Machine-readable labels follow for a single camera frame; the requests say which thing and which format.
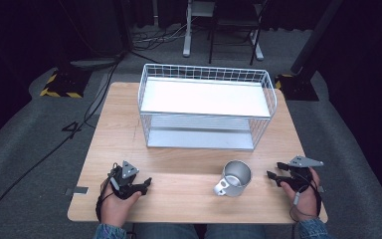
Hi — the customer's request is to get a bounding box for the silver metal cup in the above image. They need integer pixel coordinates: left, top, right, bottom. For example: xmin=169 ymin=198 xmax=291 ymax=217
xmin=213 ymin=159 xmax=253 ymax=198

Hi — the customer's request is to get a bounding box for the person's left hand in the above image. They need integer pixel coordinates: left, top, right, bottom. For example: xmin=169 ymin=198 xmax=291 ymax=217
xmin=98 ymin=184 xmax=143 ymax=229

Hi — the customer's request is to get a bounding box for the right hand-held gripper black cable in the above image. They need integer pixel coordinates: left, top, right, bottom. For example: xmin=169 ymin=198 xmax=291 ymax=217
xmin=288 ymin=167 xmax=323 ymax=223

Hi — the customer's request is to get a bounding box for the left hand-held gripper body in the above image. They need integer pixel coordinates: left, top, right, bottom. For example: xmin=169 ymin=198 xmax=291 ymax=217
xmin=107 ymin=160 xmax=147 ymax=201

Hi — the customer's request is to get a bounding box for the left hand-held gripper black cable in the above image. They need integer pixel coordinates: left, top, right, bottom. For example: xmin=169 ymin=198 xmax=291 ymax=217
xmin=95 ymin=162 xmax=119 ymax=223

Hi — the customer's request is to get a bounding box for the person's right hand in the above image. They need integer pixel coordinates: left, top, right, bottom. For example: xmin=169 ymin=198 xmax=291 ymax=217
xmin=280 ymin=167 xmax=321 ymax=222

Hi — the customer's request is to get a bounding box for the black slanted stand pole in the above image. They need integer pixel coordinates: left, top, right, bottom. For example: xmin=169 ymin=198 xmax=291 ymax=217
xmin=289 ymin=0 xmax=345 ymax=77

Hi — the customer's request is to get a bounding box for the black metal frame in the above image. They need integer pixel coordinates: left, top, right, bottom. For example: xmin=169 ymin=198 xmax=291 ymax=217
xmin=208 ymin=0 xmax=269 ymax=67

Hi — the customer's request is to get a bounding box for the hand-held gripper black cable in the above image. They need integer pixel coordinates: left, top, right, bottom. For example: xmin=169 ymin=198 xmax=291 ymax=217
xmin=95 ymin=162 xmax=119 ymax=223
xmin=288 ymin=167 xmax=323 ymax=223

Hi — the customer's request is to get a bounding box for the black yellow-striped stand base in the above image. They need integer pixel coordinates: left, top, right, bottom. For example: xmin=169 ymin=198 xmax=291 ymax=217
xmin=39 ymin=67 xmax=93 ymax=100
xmin=274 ymin=73 xmax=320 ymax=103

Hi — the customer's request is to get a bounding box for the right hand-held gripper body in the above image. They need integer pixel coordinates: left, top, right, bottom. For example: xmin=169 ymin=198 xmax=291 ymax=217
xmin=280 ymin=155 xmax=324 ymax=194

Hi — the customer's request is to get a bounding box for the white wire shelf rack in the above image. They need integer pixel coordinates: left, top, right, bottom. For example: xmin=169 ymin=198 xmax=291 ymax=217
xmin=137 ymin=63 xmax=279 ymax=152

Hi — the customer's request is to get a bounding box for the white metal stand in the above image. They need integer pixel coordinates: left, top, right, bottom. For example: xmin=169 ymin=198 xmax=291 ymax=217
xmin=182 ymin=0 xmax=265 ymax=62

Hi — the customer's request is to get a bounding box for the bundle of floor cables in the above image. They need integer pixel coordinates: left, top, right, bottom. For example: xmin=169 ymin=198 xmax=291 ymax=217
xmin=131 ymin=23 xmax=188 ymax=46

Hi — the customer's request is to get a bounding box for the long black floor cable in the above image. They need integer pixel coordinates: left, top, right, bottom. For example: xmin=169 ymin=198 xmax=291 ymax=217
xmin=0 ymin=53 xmax=127 ymax=230

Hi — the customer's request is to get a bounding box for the grey tape piece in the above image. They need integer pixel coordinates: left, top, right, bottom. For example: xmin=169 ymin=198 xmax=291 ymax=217
xmin=65 ymin=186 xmax=90 ymax=197

